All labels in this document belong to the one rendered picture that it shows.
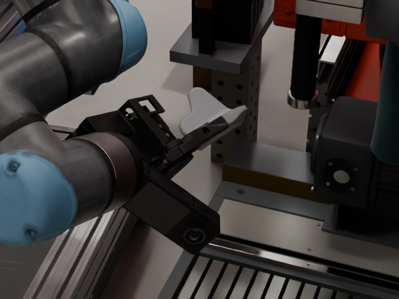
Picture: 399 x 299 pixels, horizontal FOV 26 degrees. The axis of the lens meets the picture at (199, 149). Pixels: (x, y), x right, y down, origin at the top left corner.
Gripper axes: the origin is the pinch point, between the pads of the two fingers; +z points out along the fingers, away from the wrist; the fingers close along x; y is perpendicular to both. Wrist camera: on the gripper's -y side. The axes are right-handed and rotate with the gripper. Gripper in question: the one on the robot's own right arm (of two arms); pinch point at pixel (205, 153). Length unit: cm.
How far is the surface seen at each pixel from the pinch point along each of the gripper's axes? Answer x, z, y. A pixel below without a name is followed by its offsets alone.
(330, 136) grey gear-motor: 13, 81, -2
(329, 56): 10, 111, 15
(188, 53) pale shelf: 28, 88, 33
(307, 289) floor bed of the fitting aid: 41, 86, -24
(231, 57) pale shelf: 22, 90, 26
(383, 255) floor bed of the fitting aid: 27, 100, -29
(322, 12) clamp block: -15.8, 22.0, 7.1
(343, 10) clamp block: -18.0, 22.1, 5.3
